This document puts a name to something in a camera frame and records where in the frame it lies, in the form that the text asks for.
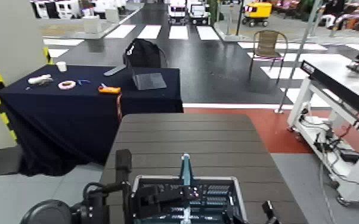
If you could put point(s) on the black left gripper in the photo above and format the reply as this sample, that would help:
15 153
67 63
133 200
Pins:
99 208

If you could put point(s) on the dark navy tablecloth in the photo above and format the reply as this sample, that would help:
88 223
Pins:
73 125

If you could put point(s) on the grey laptop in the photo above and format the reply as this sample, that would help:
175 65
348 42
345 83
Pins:
149 81

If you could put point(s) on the slanted metal pole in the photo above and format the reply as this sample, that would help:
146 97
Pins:
298 53

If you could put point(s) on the white toy figure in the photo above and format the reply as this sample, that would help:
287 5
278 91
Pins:
40 79

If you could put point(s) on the grey flat bar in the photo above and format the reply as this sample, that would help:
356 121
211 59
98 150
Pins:
114 70

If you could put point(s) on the black backpack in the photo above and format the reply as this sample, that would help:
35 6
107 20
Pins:
143 53

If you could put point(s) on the brown metal frame chair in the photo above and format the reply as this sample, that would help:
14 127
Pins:
267 43

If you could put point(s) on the orange hand tool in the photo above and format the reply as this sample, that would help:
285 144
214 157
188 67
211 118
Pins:
110 90

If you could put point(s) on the white paper cup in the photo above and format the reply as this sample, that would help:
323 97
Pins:
61 66

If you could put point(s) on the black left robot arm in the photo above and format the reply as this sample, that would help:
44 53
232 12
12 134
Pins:
49 214

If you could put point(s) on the small blue tool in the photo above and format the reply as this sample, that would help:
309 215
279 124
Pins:
83 82

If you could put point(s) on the white box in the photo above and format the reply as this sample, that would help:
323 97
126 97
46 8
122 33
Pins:
92 24

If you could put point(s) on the white truck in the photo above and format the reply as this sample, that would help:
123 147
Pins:
198 12
177 11

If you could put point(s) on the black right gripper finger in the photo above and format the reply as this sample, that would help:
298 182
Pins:
268 209

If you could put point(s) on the yellow delivery vehicle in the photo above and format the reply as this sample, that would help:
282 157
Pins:
257 11

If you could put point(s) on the teal black plastic crate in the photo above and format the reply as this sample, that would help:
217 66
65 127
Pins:
173 200

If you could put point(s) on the white workbench with black edge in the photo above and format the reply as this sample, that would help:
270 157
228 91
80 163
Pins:
339 81

